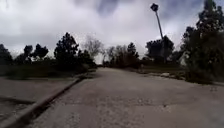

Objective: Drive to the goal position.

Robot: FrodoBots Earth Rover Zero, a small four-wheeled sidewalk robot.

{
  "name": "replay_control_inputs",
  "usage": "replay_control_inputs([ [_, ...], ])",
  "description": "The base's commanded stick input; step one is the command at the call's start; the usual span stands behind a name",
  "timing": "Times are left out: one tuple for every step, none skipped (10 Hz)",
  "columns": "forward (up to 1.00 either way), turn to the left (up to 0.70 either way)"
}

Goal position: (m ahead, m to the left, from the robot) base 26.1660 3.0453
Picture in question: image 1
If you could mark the row of dark trees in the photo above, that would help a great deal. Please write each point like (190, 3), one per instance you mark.
(66, 53)
(128, 57)

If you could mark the tall lamp pole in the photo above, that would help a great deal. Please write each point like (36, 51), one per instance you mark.
(159, 25)

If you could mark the grass verge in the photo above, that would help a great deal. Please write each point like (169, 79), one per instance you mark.
(166, 71)

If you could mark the grey concrete road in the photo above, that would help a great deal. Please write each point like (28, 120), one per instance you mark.
(126, 100)

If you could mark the large dark tree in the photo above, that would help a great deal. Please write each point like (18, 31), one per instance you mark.
(206, 46)

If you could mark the concrete kerb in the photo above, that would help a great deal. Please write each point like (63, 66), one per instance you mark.
(33, 108)

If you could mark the grey paved side area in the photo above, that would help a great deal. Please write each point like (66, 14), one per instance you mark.
(30, 87)

